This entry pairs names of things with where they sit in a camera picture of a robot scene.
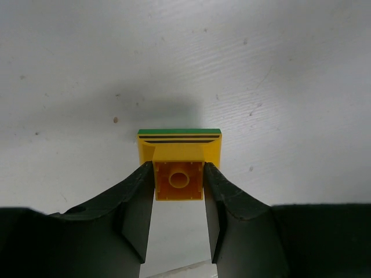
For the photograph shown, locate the yellow lego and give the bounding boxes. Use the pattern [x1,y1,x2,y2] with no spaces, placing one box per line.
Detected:
[137,129,222,201]

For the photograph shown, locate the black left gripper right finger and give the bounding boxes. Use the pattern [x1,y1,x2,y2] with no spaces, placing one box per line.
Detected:
[203,163,370,277]

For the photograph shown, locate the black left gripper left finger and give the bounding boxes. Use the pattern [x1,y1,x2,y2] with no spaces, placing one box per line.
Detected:
[1,162,154,277]

